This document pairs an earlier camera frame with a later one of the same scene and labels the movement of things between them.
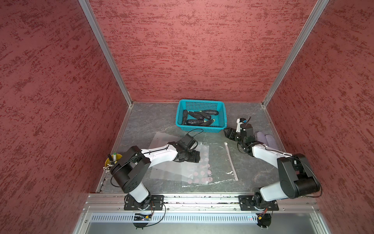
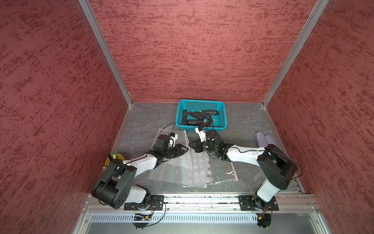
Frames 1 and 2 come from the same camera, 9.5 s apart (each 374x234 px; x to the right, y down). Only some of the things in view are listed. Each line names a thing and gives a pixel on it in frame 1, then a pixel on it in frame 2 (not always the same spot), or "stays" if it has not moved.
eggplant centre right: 205,116 stays
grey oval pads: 260,137 stays
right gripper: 230,133 → 197,148
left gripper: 195,157 → 179,150
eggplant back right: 210,112 stays
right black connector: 264,220 stays
